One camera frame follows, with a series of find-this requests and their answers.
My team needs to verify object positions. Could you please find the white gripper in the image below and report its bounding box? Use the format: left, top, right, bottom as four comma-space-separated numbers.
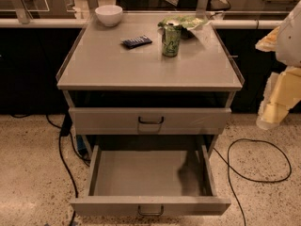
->
255, 27, 301, 130

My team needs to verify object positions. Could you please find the dark blue rxbar wrapper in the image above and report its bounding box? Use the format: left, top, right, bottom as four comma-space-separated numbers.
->
121, 35, 152, 49

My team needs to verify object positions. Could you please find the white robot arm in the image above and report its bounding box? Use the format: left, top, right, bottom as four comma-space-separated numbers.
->
255, 2, 301, 130

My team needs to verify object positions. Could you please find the grey drawer cabinet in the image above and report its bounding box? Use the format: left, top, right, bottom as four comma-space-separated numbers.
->
55, 10, 246, 218

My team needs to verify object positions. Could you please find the grey open bottom drawer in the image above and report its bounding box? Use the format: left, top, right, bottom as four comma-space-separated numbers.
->
71, 146, 230, 217

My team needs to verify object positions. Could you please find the grey middle drawer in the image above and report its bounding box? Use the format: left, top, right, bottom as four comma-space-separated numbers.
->
69, 107, 231, 135

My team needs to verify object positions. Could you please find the green chip bag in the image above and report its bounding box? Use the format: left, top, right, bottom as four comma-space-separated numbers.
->
158, 15, 208, 39

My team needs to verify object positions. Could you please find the green soda can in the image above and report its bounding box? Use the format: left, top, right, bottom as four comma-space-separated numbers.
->
162, 22, 182, 57

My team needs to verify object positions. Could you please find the white ceramic bowl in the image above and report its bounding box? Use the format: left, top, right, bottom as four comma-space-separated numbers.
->
95, 5, 123, 26

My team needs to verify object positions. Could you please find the black cable on right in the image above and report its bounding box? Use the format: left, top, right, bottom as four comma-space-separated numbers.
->
214, 137, 293, 226

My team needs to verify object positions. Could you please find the black cable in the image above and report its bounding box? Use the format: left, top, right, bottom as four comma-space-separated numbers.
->
8, 112, 92, 226
214, 137, 293, 226

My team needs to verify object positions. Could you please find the black cable on left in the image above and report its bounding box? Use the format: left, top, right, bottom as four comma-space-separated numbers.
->
8, 112, 92, 226

